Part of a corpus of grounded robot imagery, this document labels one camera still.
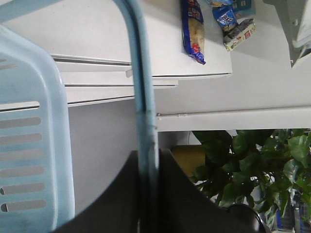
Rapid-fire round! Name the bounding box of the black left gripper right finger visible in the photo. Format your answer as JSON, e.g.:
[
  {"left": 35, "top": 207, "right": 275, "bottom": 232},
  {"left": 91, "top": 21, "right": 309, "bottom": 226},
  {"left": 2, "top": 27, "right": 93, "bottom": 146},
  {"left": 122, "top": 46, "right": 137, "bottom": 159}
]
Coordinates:
[{"left": 158, "top": 150, "right": 255, "bottom": 233}]

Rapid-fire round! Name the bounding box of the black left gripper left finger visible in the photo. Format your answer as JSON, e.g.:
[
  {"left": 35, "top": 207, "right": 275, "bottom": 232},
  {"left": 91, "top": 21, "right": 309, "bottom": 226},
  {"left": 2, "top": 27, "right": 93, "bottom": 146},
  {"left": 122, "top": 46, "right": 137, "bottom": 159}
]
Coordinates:
[{"left": 54, "top": 150, "right": 145, "bottom": 233}]

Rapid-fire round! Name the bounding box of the light blue plastic basket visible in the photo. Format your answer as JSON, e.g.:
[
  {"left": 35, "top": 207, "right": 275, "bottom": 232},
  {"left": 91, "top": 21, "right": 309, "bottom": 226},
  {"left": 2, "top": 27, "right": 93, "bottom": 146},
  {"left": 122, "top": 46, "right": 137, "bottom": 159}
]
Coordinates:
[{"left": 0, "top": 0, "right": 159, "bottom": 233}]

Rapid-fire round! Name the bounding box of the green potted plant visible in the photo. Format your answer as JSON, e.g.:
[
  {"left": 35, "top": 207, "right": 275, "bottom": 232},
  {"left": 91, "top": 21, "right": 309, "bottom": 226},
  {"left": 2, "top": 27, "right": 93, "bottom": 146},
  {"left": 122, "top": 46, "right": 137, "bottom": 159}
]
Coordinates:
[{"left": 191, "top": 129, "right": 311, "bottom": 226}]

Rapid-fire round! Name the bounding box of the white store shelving unit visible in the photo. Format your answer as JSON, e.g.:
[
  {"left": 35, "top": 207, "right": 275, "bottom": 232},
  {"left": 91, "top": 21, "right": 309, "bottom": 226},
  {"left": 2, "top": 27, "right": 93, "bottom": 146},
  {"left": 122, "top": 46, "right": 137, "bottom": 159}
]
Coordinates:
[{"left": 0, "top": 0, "right": 311, "bottom": 132}]

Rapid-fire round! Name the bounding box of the blue cookie bag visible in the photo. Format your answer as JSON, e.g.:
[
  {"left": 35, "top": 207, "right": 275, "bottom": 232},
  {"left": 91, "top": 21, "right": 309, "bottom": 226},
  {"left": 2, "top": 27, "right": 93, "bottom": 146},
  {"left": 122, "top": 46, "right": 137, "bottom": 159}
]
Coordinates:
[{"left": 181, "top": 0, "right": 206, "bottom": 65}]

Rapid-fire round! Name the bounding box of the white patterned snack box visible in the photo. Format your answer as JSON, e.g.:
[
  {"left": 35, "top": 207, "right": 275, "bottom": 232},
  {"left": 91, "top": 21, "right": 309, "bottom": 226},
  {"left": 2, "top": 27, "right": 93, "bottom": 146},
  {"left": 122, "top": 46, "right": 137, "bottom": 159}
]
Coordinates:
[{"left": 224, "top": 18, "right": 256, "bottom": 51}]

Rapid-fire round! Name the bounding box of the small blue snack pack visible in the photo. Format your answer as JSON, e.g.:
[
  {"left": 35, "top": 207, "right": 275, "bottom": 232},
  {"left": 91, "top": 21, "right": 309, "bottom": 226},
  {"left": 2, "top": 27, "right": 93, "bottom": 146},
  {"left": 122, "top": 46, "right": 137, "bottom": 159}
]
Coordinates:
[{"left": 212, "top": 5, "right": 238, "bottom": 33}]

